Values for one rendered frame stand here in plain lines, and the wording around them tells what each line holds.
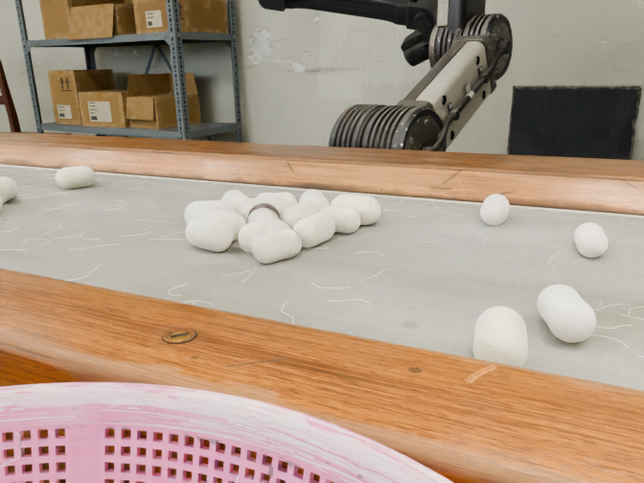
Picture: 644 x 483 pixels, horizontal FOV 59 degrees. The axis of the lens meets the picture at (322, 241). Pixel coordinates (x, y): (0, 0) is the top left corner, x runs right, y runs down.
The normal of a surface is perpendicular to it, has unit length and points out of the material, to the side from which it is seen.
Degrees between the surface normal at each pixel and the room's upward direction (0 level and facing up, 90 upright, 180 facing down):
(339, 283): 0
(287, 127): 90
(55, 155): 45
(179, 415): 75
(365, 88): 90
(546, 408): 0
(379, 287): 0
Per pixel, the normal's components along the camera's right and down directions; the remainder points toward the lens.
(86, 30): -0.49, 0.04
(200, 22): 0.85, 0.14
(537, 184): -0.31, -0.48
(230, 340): -0.02, -0.95
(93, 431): -0.05, 0.00
